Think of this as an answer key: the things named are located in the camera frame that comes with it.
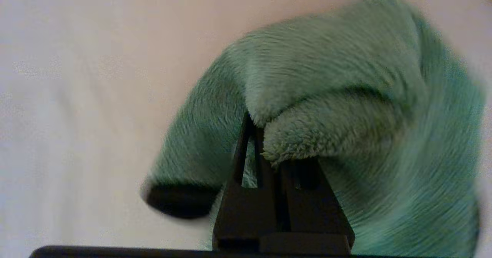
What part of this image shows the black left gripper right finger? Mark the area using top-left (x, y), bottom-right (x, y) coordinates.
top-left (261, 157), bottom-right (355, 251)

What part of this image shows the green microfibre cloth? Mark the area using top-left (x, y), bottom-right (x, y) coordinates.
top-left (140, 0), bottom-right (487, 258)

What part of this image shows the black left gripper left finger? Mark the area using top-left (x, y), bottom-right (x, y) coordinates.
top-left (212, 112), bottom-right (288, 251)

